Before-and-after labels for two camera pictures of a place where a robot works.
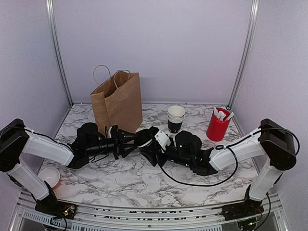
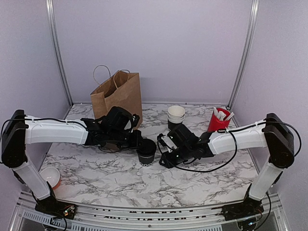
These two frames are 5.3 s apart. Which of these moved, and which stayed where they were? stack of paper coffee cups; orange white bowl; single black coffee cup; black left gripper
Moved: single black coffee cup; black left gripper
Stayed: stack of paper coffee cups; orange white bowl
